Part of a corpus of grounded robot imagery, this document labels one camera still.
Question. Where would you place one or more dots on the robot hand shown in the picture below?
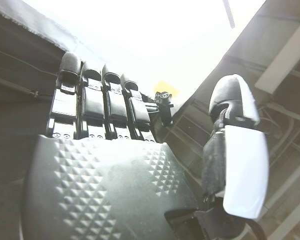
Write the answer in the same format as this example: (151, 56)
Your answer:
(102, 187)

